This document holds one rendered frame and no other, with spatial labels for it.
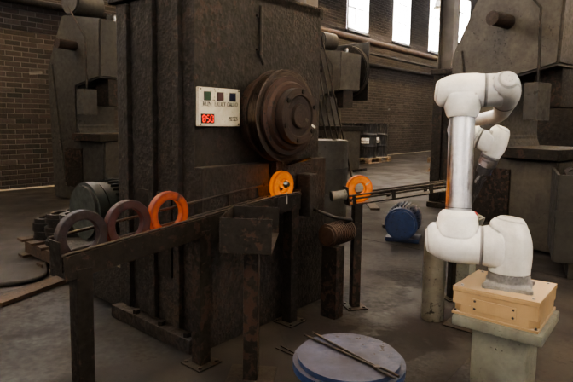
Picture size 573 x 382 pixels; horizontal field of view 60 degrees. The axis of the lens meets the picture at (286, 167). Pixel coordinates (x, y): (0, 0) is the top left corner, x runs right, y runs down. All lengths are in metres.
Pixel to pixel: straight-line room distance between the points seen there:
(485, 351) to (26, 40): 7.53
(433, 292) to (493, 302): 0.86
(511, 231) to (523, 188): 2.67
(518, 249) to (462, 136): 0.47
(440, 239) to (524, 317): 0.40
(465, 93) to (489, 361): 1.05
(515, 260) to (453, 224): 0.26
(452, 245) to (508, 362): 0.48
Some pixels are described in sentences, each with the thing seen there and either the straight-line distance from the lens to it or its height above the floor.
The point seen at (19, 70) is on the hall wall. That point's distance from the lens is 8.35.
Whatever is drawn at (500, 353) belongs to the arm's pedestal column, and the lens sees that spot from 2.18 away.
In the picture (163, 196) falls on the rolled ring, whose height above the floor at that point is 0.78.
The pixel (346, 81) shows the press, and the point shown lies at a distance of 10.52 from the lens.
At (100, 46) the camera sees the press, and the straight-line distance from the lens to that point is 6.55.
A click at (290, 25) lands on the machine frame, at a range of 2.83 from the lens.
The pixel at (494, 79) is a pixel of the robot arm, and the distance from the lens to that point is 2.09.
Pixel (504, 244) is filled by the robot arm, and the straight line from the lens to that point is 2.07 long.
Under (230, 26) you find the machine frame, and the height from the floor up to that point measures 1.54.
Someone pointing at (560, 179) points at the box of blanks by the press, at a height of 0.71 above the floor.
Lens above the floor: 1.10
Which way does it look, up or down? 6 degrees down
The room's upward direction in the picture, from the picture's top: 1 degrees clockwise
